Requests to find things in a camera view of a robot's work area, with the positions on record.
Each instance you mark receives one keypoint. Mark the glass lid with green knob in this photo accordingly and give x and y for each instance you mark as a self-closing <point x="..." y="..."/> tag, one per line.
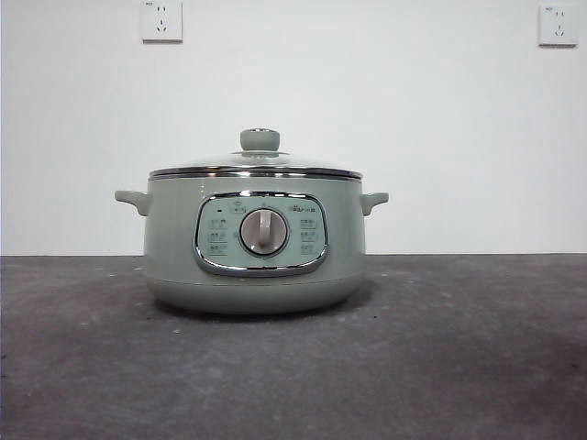
<point x="259" y="139"/>

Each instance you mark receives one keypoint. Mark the sage green electric pot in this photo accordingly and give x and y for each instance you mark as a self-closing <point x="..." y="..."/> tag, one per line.
<point x="174" y="256"/>

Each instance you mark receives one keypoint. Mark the white wall socket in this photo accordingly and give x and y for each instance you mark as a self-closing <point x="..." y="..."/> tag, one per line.
<point x="161" y="20"/>
<point x="558" y="25"/>

